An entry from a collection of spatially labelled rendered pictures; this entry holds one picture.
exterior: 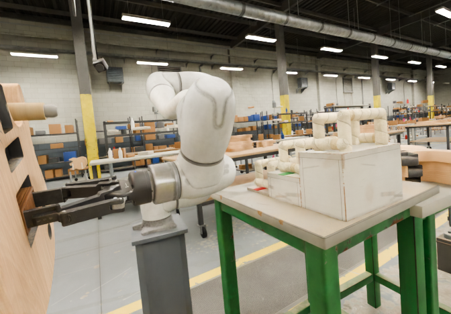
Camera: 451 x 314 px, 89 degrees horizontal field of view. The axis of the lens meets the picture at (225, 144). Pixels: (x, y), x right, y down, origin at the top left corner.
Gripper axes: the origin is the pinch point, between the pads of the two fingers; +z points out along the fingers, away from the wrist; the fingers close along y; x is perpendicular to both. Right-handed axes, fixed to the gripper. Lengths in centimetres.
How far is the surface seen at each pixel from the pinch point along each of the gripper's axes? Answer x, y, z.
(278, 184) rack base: -11, 4, -64
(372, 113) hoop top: 15, -15, -78
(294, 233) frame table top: -14, -15, -52
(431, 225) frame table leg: -24, -25, -109
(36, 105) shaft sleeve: 17.8, 4.2, -2.6
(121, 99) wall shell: -56, 1118, -144
